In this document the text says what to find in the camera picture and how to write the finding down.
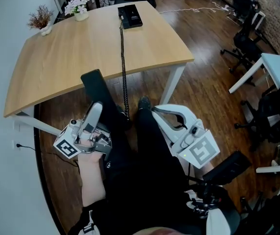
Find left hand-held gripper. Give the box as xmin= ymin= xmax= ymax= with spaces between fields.
xmin=53 ymin=101 xmax=113 ymax=162

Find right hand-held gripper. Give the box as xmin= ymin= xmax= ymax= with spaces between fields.
xmin=151 ymin=104 xmax=221 ymax=170

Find black telephone handset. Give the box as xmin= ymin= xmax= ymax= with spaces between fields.
xmin=80 ymin=69 xmax=132 ymax=132

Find person's left forearm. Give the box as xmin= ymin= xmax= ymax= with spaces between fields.
xmin=77 ymin=152 xmax=107 ymax=208

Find person's right forearm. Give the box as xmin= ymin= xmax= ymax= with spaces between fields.
xmin=198 ymin=163 xmax=215 ymax=175

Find black desk telephone base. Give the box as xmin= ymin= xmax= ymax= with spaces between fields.
xmin=117 ymin=4 xmax=144 ymax=30

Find person's left hand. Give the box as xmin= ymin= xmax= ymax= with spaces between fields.
xmin=77 ymin=134 xmax=99 ymax=152

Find white table leg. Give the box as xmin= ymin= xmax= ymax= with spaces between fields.
xmin=12 ymin=106 xmax=63 ymax=137
xmin=160 ymin=63 xmax=187 ymax=106

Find person's black-clothed body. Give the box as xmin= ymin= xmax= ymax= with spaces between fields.
xmin=68 ymin=95 xmax=241 ymax=235

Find black box device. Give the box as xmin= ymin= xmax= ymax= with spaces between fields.
xmin=202 ymin=150 xmax=253 ymax=187

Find black mesh office chair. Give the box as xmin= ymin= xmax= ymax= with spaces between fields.
xmin=234 ymin=70 xmax=280 ymax=154

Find pink flowers beige pot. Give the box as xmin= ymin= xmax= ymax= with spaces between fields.
xmin=64 ymin=0 xmax=91 ymax=22

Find dried brown plant white pot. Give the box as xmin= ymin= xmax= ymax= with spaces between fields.
xmin=26 ymin=5 xmax=54 ymax=37

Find white desk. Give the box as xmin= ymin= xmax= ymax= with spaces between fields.
xmin=229 ymin=52 xmax=280 ymax=174

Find black coiled phone cord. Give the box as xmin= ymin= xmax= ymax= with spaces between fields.
xmin=118 ymin=21 xmax=131 ymax=121

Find black power cable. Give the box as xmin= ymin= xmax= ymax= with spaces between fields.
xmin=16 ymin=142 xmax=80 ymax=168

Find black chest rig mount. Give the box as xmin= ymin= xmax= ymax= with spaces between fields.
xmin=185 ymin=185 xmax=223 ymax=220

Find white harness strap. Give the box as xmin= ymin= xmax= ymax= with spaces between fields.
xmin=77 ymin=209 xmax=99 ymax=235

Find white floor cable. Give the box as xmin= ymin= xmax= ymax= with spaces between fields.
xmin=159 ymin=4 xmax=236 ymax=16

